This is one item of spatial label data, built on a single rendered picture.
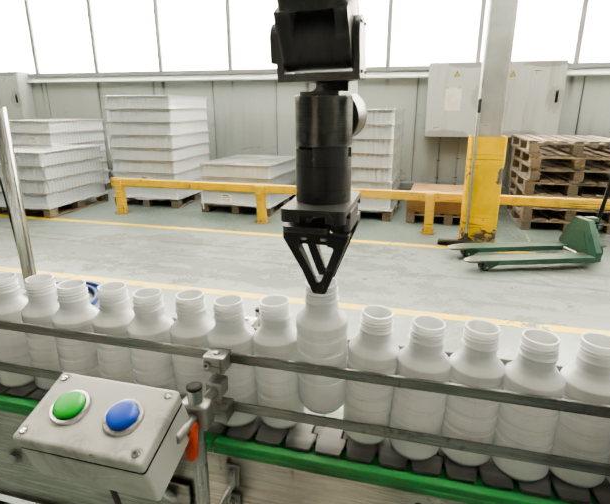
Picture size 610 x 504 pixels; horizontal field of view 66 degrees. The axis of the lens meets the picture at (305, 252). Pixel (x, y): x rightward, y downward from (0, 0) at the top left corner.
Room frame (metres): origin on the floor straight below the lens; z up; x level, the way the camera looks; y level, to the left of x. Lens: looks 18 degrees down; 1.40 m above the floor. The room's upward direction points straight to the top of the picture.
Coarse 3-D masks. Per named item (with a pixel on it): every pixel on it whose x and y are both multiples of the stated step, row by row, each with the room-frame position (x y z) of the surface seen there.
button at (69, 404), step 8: (72, 392) 0.40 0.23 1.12; (80, 392) 0.40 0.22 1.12; (56, 400) 0.39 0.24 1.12; (64, 400) 0.39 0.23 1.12; (72, 400) 0.39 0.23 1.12; (80, 400) 0.39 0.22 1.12; (56, 408) 0.38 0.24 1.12; (64, 408) 0.38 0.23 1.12; (72, 408) 0.38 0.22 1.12; (80, 408) 0.39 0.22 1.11; (56, 416) 0.38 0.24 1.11; (64, 416) 0.38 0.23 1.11; (72, 416) 0.38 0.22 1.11
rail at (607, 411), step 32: (0, 320) 0.58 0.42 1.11; (192, 352) 0.51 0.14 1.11; (448, 352) 0.50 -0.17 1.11; (384, 384) 0.45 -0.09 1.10; (416, 384) 0.44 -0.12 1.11; (448, 384) 0.43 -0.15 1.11; (288, 416) 0.47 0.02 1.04; (320, 416) 0.47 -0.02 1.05; (608, 416) 0.39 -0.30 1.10; (448, 448) 0.43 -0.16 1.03; (480, 448) 0.42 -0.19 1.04; (512, 448) 0.41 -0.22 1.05
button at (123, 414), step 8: (128, 400) 0.39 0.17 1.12; (112, 408) 0.38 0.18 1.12; (120, 408) 0.38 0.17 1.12; (128, 408) 0.38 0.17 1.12; (136, 408) 0.38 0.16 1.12; (112, 416) 0.37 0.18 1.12; (120, 416) 0.37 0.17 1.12; (128, 416) 0.37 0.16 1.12; (136, 416) 0.37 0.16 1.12; (112, 424) 0.36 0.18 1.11; (120, 424) 0.36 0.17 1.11; (128, 424) 0.36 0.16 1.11
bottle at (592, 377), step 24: (600, 336) 0.44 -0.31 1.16; (576, 360) 0.43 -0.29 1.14; (600, 360) 0.41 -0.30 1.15; (576, 384) 0.42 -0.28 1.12; (600, 384) 0.41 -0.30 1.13; (576, 432) 0.41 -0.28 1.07; (600, 432) 0.40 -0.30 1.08; (576, 456) 0.40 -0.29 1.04; (600, 456) 0.40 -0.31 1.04; (576, 480) 0.40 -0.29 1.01; (600, 480) 0.40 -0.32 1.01
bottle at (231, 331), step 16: (224, 304) 0.54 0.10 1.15; (240, 304) 0.52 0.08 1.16; (224, 320) 0.51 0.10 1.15; (240, 320) 0.52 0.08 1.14; (208, 336) 0.52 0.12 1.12; (224, 336) 0.51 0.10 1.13; (240, 336) 0.51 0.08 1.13; (240, 352) 0.50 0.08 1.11; (240, 368) 0.50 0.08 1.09; (240, 384) 0.50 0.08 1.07; (256, 384) 0.52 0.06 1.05; (240, 400) 0.50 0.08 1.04; (256, 400) 0.51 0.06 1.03; (240, 416) 0.50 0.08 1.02; (256, 416) 0.51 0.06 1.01
